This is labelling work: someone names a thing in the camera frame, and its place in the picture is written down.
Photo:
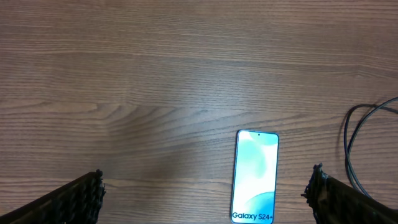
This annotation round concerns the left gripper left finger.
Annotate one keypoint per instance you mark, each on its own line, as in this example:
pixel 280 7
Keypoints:
pixel 79 202

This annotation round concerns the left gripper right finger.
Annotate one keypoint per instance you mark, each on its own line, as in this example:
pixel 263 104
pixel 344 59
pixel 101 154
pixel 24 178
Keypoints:
pixel 334 202

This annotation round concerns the Samsung Galaxy smartphone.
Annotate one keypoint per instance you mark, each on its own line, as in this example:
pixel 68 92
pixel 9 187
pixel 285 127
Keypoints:
pixel 255 177

